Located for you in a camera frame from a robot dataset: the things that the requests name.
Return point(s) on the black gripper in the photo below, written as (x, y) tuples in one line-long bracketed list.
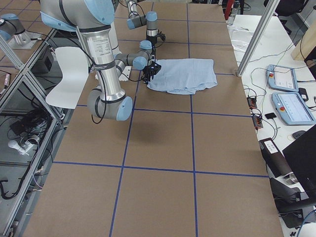
[(152, 40), (151, 70)]

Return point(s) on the light blue button shirt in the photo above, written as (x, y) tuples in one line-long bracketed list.
[(184, 76)]

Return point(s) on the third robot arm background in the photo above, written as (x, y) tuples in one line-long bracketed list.
[(12, 31)]

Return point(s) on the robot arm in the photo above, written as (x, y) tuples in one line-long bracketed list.
[(94, 19), (137, 18)]

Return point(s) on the white plastic chair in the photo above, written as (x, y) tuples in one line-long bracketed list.
[(74, 67)]

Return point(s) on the orange circuit board upper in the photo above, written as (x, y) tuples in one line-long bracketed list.
[(252, 102)]

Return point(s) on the orange circuit board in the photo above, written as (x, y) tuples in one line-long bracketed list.
[(257, 121), (252, 102)]

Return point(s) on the orange circuit board lower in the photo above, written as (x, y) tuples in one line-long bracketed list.
[(257, 121)]

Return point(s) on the small black phone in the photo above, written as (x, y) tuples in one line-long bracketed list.
[(270, 116)]

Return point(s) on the upper blue teach pendant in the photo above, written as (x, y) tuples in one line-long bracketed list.
[(282, 78)]

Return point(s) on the blue teach pendant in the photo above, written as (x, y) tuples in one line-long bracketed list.
[(282, 78), (292, 108)]

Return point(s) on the lower blue teach pendant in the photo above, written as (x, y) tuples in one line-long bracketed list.
[(292, 108)]

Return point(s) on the white power strip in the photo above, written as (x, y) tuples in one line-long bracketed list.
[(24, 148)]

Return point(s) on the black power adapter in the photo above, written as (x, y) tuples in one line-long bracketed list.
[(303, 94)]

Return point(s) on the brown cardboard box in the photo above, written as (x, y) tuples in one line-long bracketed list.
[(274, 158)]

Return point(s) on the black computer mouse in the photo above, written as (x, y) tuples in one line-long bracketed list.
[(298, 134)]

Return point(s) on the black monitor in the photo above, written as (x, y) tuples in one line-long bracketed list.
[(301, 157)]

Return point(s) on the black monitor stand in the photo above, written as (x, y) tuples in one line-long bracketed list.
[(293, 205)]

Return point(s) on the aluminium frame post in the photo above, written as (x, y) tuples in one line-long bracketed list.
[(263, 22)]

